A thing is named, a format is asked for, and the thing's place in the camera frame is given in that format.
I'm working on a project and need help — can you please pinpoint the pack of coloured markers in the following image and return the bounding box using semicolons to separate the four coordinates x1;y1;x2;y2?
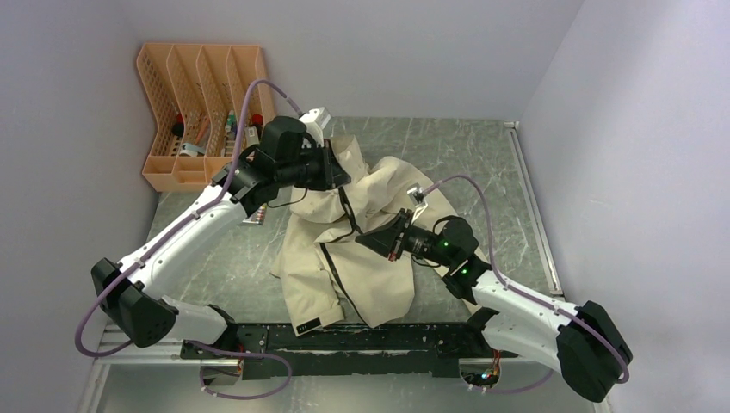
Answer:
241;205;267;225

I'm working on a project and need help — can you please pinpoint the beige zip jacket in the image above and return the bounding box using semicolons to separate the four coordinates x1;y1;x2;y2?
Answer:
269;135;492;338

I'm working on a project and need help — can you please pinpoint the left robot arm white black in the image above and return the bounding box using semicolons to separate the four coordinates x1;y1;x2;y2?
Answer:
91;108;350;358

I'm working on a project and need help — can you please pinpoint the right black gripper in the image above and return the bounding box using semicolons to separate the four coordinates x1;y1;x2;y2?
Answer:
356;208;455;268

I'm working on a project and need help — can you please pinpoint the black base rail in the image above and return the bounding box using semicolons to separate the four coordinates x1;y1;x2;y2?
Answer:
180;322;520;380

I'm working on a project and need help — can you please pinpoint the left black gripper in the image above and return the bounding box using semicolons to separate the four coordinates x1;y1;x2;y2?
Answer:
279;139;352;191

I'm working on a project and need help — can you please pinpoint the orange plastic file organizer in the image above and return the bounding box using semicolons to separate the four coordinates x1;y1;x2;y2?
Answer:
136;43;268;193

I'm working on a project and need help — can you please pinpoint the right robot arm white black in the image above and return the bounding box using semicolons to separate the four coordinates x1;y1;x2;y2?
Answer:
356;209;633;403

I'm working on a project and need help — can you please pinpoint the purple cable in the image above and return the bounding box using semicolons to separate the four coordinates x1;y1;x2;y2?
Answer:
74;78;303;400
418;173;631;396

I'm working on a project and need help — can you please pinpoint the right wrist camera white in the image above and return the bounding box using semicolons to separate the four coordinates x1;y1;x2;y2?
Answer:
406;183;428;224

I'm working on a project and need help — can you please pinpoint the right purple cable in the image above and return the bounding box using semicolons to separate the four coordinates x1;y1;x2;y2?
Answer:
418;173;631;396

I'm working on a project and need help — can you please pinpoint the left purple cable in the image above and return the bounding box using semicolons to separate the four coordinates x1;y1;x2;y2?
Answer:
74;78;303;400

